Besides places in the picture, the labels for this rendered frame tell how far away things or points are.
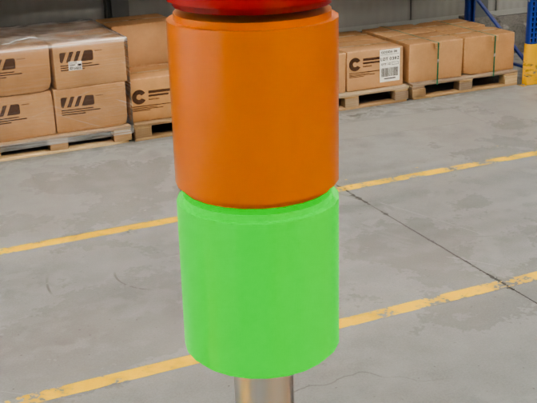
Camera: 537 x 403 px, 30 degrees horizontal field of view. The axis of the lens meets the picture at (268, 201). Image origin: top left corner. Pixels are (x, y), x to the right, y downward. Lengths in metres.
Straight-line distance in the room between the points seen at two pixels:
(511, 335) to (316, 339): 4.78
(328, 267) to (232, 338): 0.04
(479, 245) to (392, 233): 0.53
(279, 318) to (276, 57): 0.08
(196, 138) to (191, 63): 0.02
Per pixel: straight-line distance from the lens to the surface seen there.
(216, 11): 0.27
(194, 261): 0.30
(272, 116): 0.28
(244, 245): 0.29
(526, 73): 10.06
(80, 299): 5.53
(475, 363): 4.81
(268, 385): 0.33
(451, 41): 9.61
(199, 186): 0.29
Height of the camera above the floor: 2.32
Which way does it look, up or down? 20 degrees down
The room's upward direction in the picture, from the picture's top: 2 degrees counter-clockwise
